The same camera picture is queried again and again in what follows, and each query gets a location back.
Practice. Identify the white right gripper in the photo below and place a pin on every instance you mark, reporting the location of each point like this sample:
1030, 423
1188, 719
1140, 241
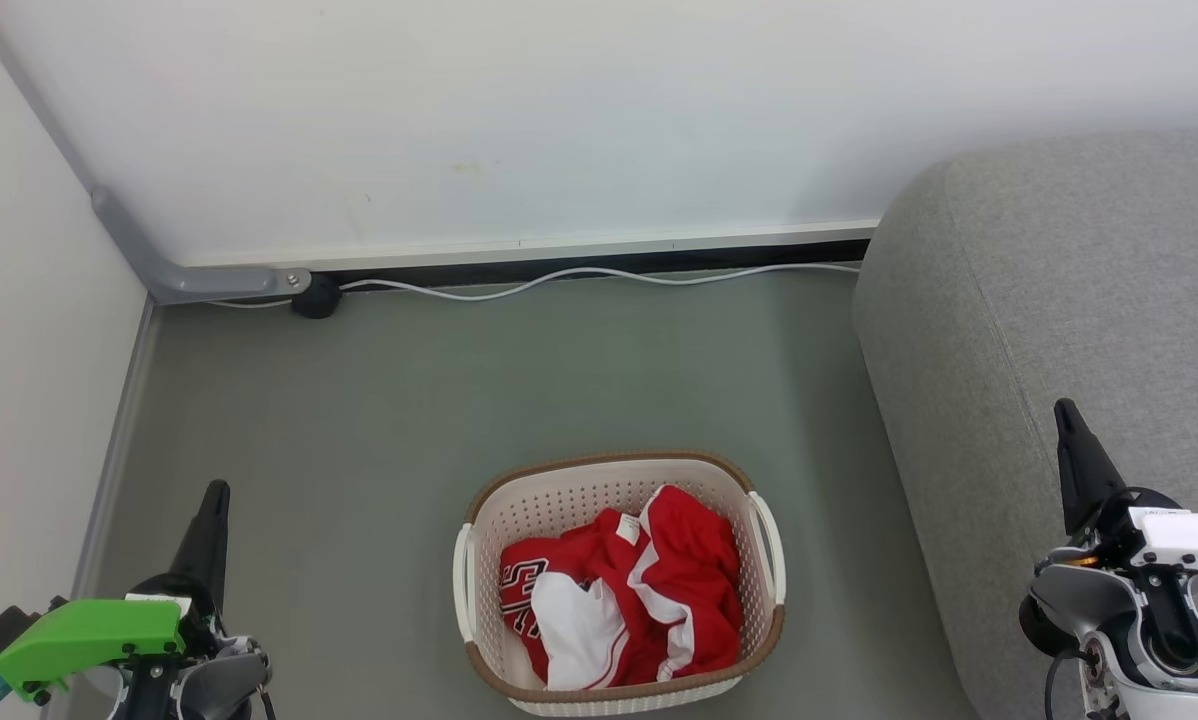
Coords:
1189, 540

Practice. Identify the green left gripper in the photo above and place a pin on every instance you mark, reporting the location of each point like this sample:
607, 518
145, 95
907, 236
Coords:
89, 630

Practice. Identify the red white lettered jersey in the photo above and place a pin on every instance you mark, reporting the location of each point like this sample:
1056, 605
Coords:
574, 625

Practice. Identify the red shorts white trim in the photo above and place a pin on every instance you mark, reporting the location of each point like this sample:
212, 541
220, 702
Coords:
694, 560

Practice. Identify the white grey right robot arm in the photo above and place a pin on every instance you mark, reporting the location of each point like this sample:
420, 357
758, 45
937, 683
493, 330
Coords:
1099, 600

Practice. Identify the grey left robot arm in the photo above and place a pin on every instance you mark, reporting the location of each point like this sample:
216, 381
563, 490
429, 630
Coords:
209, 685

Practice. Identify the grey fabric sofa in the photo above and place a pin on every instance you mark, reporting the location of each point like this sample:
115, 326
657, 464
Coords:
1009, 300

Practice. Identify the grey side skirting strip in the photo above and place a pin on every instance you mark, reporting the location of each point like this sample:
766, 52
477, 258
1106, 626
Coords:
119, 430

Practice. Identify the black round floor foot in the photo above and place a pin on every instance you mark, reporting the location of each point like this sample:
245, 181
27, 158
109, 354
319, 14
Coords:
316, 297

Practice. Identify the cream plastic laundry basket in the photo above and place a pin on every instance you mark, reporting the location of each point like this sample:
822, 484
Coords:
559, 500

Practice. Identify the silver wall base rail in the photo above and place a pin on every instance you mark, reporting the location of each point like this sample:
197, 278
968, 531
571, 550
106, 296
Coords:
599, 244

